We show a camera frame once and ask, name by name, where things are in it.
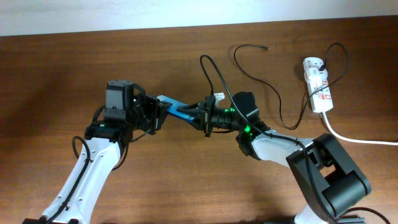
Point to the white power strip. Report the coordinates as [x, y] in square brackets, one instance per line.
[320, 96]

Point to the white USB charger adapter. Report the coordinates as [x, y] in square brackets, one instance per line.
[313, 74]

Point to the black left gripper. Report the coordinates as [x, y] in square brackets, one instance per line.
[158, 106]

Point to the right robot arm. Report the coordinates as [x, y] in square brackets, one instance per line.
[328, 177]

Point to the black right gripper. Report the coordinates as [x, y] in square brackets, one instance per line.
[208, 115]

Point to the blue Galaxy smartphone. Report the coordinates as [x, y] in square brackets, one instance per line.
[173, 109]

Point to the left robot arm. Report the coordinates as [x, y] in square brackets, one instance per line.
[127, 108]

